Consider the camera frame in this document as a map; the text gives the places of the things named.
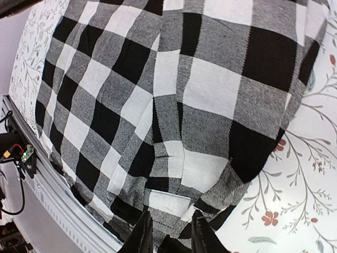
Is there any aluminium front rail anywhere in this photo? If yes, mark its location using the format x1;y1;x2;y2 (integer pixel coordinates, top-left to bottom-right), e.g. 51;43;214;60
1;95;122;252

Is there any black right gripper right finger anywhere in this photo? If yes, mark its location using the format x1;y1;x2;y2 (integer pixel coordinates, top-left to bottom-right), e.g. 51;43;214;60
191;210;229;253

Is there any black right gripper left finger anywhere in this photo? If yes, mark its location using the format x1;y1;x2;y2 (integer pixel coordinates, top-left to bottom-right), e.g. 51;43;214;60
120;211;153;253

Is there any black white checkered shirt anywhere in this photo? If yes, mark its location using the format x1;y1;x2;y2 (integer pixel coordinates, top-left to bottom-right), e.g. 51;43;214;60
35;1;330;252

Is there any floral patterned table mat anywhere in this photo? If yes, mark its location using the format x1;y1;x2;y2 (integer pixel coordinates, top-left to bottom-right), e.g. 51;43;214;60
9;1;336;252

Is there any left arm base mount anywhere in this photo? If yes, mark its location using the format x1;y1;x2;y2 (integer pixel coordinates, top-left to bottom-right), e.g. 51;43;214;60
1;132;37;179

